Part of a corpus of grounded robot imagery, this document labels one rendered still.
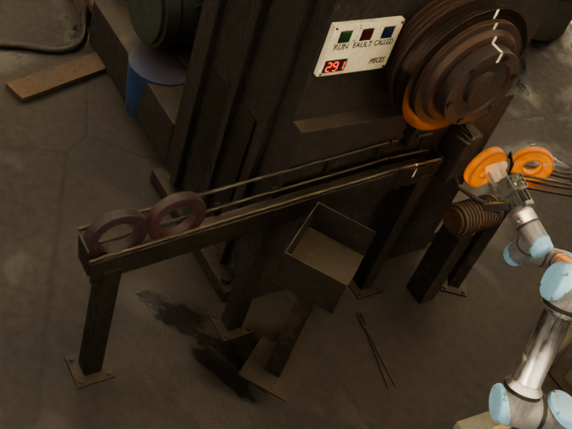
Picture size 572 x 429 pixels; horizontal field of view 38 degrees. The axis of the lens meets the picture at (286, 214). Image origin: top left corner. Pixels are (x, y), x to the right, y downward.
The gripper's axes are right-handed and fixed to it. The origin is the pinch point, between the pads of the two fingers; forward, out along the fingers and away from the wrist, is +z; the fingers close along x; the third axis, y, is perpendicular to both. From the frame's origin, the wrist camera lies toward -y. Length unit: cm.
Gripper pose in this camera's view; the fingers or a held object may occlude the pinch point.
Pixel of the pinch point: (488, 163)
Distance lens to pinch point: 284.6
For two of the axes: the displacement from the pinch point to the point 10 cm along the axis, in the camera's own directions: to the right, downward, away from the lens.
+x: -8.2, 1.8, -5.4
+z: -4.0, -8.6, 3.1
